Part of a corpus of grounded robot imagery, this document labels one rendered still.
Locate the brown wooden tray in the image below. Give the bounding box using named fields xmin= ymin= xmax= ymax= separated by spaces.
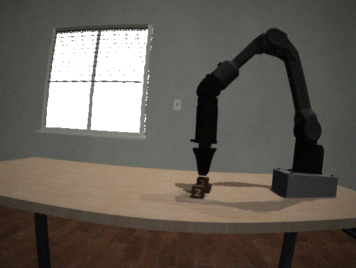
xmin=205 ymin=183 xmax=212 ymax=193

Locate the brown number cube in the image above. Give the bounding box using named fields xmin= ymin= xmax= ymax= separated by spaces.
xmin=197 ymin=176 xmax=209 ymax=187
xmin=191 ymin=185 xmax=205 ymax=198

